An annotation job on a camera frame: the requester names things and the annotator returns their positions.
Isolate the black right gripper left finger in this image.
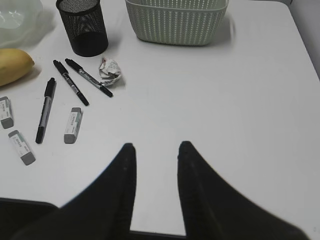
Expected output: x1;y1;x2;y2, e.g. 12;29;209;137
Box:
13;143;137;240

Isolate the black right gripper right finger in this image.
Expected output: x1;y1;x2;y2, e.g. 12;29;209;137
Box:
177;141;308;240

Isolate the grey white eraser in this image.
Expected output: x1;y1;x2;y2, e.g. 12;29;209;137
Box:
8;130;36;166
0;96;14;129
63;107;83;144

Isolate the grey white eraser front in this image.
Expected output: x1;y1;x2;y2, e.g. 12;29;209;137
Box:
8;130;36;166

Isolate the black marker pen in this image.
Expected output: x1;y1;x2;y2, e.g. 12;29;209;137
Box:
35;77;56;144
53;60;89;106
65;58;113;98

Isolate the waste paper ball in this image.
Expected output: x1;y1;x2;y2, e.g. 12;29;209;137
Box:
98;56;122;87

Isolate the yellow mango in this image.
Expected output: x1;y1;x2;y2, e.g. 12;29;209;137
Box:
0;48;35;87

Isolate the black mesh pen holder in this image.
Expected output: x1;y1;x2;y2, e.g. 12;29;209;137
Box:
55;0;109;57

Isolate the green plastic woven basket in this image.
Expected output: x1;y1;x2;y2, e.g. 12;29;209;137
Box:
125;0;229;46

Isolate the translucent wavy glass plate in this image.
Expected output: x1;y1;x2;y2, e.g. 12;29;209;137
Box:
0;0;56;49

